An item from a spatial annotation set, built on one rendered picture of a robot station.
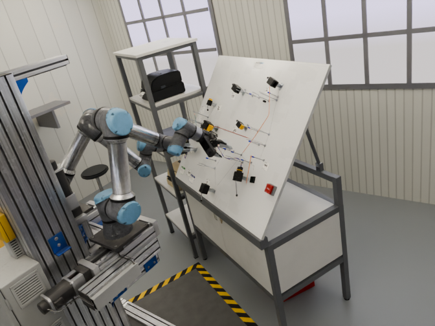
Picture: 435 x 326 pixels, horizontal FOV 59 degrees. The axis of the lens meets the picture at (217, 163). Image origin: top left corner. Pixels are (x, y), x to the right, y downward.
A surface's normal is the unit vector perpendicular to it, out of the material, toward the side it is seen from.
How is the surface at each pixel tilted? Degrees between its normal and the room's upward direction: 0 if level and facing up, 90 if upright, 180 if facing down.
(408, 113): 90
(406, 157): 90
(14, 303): 90
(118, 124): 83
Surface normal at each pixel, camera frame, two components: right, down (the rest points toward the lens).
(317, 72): -0.80, -0.24
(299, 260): 0.49, 0.27
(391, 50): -0.59, 0.45
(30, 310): 0.78, 0.11
